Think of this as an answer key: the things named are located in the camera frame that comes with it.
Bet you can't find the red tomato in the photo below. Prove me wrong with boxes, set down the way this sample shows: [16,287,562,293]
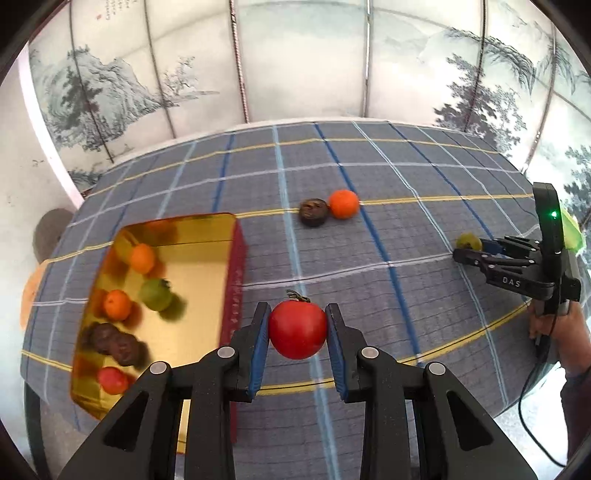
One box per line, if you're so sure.
[268,290,328,361]
[97,366,130,395]

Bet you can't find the black metal table leg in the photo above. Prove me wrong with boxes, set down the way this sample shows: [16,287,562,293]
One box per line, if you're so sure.
[23,383,51,476]

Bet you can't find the blue plaid tablecloth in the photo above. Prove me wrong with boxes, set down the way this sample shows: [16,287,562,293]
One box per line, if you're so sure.
[21,119,573,468]

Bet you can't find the person's right forearm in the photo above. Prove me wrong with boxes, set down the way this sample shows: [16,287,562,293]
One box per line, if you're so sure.
[560,362,591,464]

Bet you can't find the dark brown fruit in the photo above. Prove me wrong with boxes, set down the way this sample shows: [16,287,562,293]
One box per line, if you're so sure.
[111,333,148,367]
[298,198,331,227]
[89,323,122,356]

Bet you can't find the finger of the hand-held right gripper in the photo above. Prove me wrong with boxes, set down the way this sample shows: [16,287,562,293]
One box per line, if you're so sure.
[452,248,556,302]
[479,235,544,260]

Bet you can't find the gold and red tin box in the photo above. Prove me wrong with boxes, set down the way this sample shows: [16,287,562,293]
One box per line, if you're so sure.
[69,212,249,455]

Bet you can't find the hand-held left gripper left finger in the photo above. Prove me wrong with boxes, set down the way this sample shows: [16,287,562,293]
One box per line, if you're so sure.
[57,302,272,480]

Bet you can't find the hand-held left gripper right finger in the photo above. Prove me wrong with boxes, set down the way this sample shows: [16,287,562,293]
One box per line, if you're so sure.
[324,302,539,480]

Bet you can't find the orange round object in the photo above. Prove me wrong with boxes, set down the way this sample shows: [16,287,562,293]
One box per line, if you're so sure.
[20,268,45,332]

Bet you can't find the painted landscape folding screen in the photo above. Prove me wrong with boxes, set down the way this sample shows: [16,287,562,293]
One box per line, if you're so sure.
[18,0,591,222]

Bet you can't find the light green object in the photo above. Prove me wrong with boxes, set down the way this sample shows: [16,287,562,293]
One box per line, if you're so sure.
[560,205,586,252]

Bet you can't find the black cable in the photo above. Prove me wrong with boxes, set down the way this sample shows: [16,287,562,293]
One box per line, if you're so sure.
[517,339,568,467]

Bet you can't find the orange mandarin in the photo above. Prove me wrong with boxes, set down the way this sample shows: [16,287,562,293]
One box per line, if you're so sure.
[102,289,133,322]
[328,189,361,220]
[128,244,156,274]

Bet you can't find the person's right hand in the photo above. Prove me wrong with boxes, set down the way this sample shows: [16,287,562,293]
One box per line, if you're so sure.
[527,300,588,371]

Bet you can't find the grey round object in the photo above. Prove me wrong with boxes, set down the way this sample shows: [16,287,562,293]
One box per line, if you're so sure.
[32,208,75,265]

